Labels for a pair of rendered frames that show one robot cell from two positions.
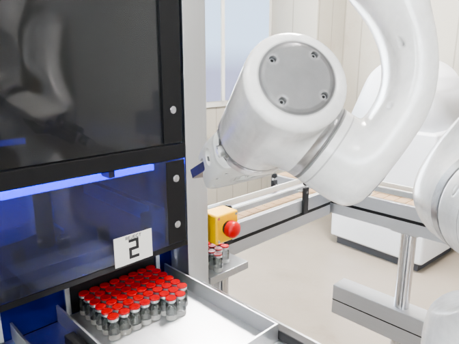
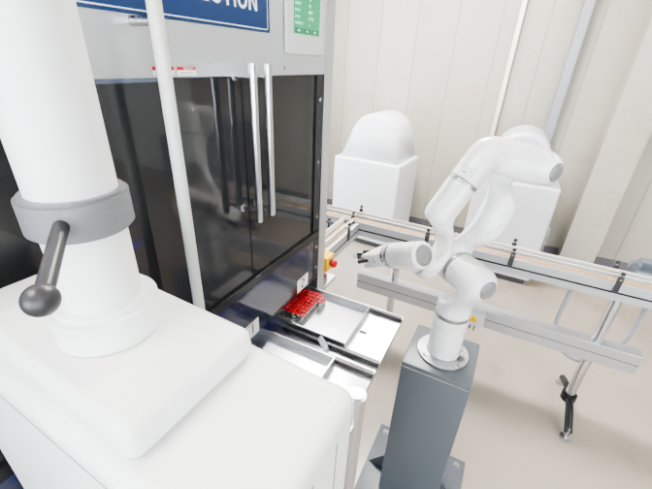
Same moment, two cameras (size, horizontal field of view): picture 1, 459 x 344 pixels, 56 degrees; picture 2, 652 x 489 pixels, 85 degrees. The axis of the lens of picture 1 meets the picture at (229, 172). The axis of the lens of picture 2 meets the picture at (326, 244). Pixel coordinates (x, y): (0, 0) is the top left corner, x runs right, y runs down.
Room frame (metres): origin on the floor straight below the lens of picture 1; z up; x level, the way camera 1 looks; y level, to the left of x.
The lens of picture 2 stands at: (-0.43, 0.51, 1.84)
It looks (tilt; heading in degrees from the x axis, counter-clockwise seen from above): 27 degrees down; 341
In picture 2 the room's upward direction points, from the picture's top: 3 degrees clockwise
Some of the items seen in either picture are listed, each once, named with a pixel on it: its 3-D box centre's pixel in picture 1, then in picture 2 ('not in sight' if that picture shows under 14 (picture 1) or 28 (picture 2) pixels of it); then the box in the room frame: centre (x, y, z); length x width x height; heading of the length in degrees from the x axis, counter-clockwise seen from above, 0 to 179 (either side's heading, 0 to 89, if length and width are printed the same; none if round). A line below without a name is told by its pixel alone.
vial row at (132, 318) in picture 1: (150, 310); (311, 309); (0.74, 0.15, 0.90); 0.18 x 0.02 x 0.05; 135
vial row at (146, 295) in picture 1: (143, 305); (307, 307); (0.76, 0.17, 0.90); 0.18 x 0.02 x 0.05; 135
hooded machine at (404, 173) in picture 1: (399, 157); (374, 178); (3.09, -1.25, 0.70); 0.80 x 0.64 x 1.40; 44
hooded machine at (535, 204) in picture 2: not in sight; (511, 202); (2.10, -2.26, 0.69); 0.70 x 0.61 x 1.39; 44
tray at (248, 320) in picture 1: (163, 322); (320, 313); (0.71, 0.12, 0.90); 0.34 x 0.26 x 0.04; 44
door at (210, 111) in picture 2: not in sight; (182, 215); (0.41, 0.58, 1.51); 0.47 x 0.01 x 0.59; 134
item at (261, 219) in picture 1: (253, 211); (325, 244); (1.27, -0.08, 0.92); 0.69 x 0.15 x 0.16; 134
